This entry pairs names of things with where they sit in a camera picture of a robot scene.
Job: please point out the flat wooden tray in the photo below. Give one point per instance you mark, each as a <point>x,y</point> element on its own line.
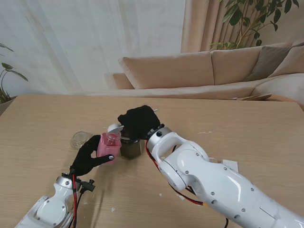
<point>259,97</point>

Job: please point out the white plastic spoon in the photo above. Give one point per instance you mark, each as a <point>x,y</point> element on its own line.
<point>114,128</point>

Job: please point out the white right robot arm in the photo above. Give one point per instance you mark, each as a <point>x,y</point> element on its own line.
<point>213,178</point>

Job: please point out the white square jar lid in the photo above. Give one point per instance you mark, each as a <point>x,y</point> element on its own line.
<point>231,164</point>

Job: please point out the grey sofa cushion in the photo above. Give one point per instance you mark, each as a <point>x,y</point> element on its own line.
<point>268,61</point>

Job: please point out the white throw blanket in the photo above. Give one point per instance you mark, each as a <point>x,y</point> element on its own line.
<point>282,86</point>

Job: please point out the sheer white curtain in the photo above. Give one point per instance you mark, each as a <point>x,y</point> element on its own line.
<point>83,42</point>

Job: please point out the small green houseplant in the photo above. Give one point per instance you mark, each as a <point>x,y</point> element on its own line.
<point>7,66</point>

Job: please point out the clear glass jar lid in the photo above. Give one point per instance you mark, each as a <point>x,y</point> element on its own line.
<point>78,140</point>

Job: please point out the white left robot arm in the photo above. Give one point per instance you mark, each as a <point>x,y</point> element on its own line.
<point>52,209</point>

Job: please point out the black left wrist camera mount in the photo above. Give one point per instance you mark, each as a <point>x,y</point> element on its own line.
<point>88,186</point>

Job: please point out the beige planter box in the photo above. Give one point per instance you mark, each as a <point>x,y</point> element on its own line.
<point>4,107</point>

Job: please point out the pink square coffee jar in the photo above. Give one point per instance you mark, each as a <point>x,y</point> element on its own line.
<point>107,148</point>

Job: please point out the tall leafy green plant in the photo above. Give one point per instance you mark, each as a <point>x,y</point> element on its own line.
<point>240,14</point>

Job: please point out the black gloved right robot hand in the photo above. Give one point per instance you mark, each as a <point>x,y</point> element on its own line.
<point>140,121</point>

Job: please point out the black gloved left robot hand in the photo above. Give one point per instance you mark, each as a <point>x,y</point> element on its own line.
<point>82,164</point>

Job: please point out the beige fabric sofa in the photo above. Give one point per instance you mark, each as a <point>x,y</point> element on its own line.
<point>171,71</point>

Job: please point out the beige pleated curtain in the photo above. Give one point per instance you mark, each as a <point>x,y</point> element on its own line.
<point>204,23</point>

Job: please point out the glass jar of coffee beans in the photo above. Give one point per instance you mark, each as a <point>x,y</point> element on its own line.
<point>130,150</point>

